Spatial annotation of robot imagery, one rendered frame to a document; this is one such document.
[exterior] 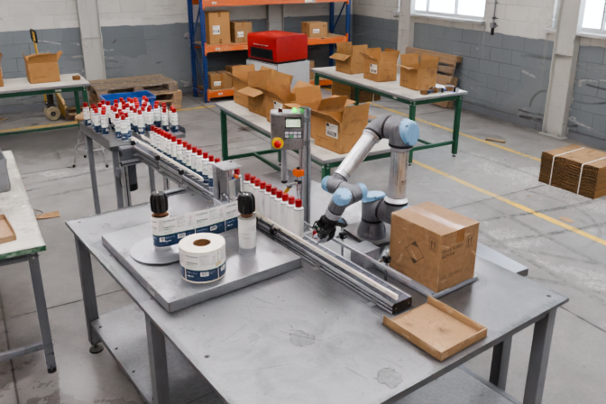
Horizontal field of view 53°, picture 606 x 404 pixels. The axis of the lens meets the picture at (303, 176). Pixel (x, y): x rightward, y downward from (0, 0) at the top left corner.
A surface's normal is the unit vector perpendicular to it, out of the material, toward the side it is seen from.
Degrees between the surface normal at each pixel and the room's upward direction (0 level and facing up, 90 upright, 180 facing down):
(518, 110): 90
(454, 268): 90
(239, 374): 0
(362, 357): 0
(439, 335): 0
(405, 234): 90
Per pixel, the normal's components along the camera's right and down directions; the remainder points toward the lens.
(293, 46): 0.65, 0.25
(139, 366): 0.01, -0.94
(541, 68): -0.87, 0.17
